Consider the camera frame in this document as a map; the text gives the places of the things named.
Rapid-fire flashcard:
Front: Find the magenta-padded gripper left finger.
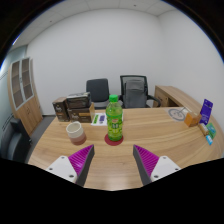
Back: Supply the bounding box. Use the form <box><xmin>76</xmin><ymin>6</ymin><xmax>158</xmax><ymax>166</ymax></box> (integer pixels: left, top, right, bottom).
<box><xmin>45</xmin><ymin>143</ymin><xmax>96</xmax><ymax>188</ymax></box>

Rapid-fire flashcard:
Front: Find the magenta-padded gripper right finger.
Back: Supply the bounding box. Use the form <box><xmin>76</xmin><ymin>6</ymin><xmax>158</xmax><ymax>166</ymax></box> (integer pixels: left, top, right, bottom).
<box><xmin>132</xmin><ymin>144</ymin><xmax>182</xmax><ymax>187</ymax></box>

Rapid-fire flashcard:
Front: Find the green drink bottle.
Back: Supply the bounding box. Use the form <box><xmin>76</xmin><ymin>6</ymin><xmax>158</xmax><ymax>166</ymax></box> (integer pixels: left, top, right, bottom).
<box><xmin>105</xmin><ymin>94</ymin><xmax>124</xmax><ymax>142</ymax></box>

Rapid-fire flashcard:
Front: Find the white and pink ribbed cup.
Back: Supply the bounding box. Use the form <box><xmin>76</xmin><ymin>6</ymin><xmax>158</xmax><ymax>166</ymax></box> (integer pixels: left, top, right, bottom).
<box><xmin>65</xmin><ymin>120</ymin><xmax>88</xmax><ymax>146</ymax></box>

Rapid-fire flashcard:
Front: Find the small blue packet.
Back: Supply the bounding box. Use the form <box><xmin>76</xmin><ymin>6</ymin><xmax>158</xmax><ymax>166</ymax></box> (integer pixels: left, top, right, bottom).
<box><xmin>205</xmin><ymin>134</ymin><xmax>214</xmax><ymax>147</ymax></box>

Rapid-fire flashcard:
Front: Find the flat round red coaster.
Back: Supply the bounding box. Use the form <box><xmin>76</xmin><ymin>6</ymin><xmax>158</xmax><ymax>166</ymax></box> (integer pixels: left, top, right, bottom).
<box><xmin>104</xmin><ymin>133</ymin><xmax>125</xmax><ymax>147</ymax></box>

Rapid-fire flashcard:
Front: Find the small tan box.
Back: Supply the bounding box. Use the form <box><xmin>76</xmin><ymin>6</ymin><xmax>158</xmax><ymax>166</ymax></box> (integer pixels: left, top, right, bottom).
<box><xmin>198</xmin><ymin>122</ymin><xmax>210</xmax><ymax>136</ymax></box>

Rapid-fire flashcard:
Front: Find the black armchair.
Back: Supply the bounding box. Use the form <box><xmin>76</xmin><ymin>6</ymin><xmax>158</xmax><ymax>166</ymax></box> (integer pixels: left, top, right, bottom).
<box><xmin>0</xmin><ymin>117</ymin><xmax>33</xmax><ymax>164</ymax></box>

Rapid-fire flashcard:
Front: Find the paper with round print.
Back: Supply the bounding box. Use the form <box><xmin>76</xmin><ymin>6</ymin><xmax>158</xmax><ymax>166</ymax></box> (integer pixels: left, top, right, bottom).
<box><xmin>167</xmin><ymin>106</ymin><xmax>189</xmax><ymax>122</ymax></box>

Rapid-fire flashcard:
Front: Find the orange cardboard box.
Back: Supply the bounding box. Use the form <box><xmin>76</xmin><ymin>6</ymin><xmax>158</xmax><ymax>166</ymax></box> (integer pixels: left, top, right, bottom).
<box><xmin>183</xmin><ymin>111</ymin><xmax>203</xmax><ymax>128</ymax></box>

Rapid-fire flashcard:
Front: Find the dark brown and tan carton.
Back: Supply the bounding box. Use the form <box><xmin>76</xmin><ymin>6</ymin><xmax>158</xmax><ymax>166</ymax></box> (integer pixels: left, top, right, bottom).
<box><xmin>67</xmin><ymin>102</ymin><xmax>96</xmax><ymax>124</ymax></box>

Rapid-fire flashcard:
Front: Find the green packet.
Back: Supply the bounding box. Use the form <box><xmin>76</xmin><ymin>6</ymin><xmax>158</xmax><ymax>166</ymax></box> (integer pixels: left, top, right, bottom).
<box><xmin>205</xmin><ymin>122</ymin><xmax>218</xmax><ymax>140</ymax></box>

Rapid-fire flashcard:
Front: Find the printed white leaflet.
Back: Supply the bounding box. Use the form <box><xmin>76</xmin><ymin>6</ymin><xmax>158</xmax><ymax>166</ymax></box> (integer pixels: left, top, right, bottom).
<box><xmin>90</xmin><ymin>112</ymin><xmax>125</xmax><ymax>127</ymax></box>

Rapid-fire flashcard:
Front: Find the wooden shelf cabinet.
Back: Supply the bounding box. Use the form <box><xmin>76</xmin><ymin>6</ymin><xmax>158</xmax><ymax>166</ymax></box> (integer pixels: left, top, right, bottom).
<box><xmin>7</xmin><ymin>57</ymin><xmax>44</xmax><ymax>136</ymax></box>

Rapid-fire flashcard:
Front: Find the purple stand-up pouch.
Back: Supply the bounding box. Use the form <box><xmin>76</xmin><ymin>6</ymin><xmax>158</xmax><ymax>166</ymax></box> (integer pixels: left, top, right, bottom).
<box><xmin>199</xmin><ymin>98</ymin><xmax>214</xmax><ymax>126</ymax></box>

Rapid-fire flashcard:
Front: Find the black flat box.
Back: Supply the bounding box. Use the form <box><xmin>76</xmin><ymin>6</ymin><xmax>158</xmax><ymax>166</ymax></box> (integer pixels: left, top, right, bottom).
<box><xmin>65</xmin><ymin>91</ymin><xmax>92</xmax><ymax>110</ymax></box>

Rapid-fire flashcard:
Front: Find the wooden side desk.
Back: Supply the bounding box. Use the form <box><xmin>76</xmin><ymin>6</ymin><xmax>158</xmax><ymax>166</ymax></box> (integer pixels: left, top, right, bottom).
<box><xmin>153</xmin><ymin>85</ymin><xmax>198</xmax><ymax>109</ymax></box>

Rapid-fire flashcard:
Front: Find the black mesh office chair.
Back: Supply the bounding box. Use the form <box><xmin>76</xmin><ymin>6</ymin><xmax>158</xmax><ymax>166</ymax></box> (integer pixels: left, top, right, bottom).
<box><xmin>118</xmin><ymin>74</ymin><xmax>162</xmax><ymax>109</ymax></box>

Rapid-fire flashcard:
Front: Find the grey office chair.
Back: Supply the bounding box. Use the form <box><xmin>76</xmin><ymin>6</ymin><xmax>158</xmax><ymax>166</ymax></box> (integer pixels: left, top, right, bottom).
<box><xmin>85</xmin><ymin>78</ymin><xmax>111</xmax><ymax>108</ymax></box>

